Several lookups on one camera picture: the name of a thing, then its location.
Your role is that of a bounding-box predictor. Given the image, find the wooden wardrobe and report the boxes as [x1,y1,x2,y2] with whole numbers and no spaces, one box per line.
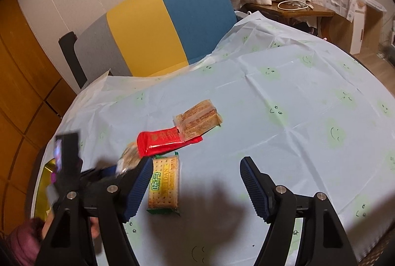
[1,0,76,237]

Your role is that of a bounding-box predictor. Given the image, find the person's hand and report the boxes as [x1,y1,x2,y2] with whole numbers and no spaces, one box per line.
[39,206,101,242]

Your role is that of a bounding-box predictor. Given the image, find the grey yellow blue chair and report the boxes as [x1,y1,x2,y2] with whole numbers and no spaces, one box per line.
[58,0,236,88]

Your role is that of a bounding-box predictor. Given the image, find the gold and maroon tin box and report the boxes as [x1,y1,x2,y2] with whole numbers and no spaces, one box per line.
[34,158,56,220]

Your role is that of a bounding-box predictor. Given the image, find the sesame bar squirrel packet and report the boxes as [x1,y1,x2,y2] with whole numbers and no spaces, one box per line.
[116,142,141,174]

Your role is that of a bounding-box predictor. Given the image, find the cracker packet green ends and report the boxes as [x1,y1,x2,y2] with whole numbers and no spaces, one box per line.
[147,152,180,214]

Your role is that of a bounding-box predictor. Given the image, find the red flat snack packet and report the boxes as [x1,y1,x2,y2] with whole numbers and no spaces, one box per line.
[136,127,203,158]

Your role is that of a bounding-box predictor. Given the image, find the wooden side table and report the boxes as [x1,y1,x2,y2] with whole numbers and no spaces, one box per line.
[241,3,336,41]

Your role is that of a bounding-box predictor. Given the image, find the white cardboard box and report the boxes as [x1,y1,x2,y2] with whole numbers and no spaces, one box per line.
[325,0,386,55]

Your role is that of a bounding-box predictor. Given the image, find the light blue plastic tablecloth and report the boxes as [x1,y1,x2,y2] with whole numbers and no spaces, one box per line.
[58,13,394,265]

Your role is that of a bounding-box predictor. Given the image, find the clear-wrapped brown cake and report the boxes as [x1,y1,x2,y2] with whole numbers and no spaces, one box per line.
[173,100,223,142]

